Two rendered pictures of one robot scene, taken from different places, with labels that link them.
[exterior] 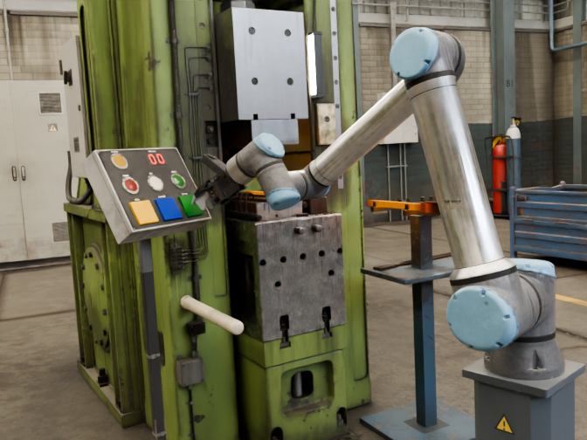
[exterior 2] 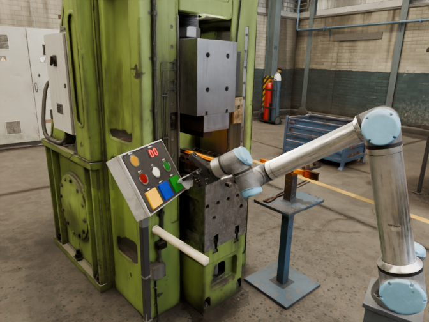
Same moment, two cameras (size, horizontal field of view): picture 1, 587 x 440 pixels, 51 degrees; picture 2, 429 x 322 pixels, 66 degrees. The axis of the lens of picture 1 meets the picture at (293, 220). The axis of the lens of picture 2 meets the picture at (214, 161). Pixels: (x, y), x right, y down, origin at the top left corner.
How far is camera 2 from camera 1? 0.81 m
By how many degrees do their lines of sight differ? 17
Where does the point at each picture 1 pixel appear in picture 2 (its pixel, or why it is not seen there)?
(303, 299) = (226, 223)
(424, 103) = (385, 162)
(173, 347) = not seen: hidden behind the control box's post
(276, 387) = (209, 275)
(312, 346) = (228, 248)
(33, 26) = not seen: outside the picture
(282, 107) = (221, 106)
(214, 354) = (169, 257)
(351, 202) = not seen: hidden behind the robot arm
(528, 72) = (284, 41)
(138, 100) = (115, 89)
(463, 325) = (392, 299)
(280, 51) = (223, 68)
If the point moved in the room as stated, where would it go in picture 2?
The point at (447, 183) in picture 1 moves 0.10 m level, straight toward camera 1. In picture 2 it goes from (392, 214) to (408, 228)
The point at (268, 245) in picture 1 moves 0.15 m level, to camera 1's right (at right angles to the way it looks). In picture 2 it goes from (210, 195) to (235, 194)
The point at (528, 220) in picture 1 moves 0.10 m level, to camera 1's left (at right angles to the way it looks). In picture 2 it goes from (295, 134) to (289, 135)
